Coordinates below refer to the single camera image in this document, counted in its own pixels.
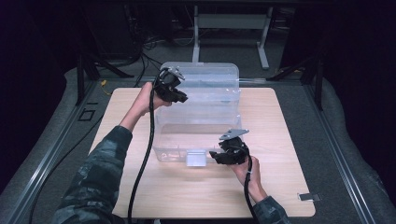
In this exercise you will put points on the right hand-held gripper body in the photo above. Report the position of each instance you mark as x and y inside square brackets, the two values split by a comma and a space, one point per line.
[236, 151]

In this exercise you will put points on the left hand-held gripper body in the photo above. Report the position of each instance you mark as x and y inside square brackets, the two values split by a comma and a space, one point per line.
[166, 84]

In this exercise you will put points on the clear plastic storage box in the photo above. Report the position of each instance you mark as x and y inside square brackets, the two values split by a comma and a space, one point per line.
[199, 124]

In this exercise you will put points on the person's right hand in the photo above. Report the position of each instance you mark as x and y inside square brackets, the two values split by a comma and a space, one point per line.
[241, 172]

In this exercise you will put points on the person's left hand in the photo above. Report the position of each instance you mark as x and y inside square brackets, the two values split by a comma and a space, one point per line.
[143, 99]

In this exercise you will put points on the yellow plug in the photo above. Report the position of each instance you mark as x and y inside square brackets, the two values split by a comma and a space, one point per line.
[103, 83]

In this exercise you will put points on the dark cabinet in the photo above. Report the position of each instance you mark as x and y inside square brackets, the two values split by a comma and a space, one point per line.
[115, 34]

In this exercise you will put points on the black metal stand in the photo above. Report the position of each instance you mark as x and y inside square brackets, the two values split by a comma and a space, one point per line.
[85, 71]
[317, 81]

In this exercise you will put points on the aluminium floor rail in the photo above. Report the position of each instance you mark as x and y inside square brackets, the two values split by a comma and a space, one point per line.
[46, 165]
[264, 81]
[342, 155]

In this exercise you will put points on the grey table bracket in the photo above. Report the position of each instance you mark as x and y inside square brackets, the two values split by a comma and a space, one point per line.
[309, 197]

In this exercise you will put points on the white metal stand frame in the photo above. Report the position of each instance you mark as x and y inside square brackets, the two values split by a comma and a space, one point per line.
[232, 21]

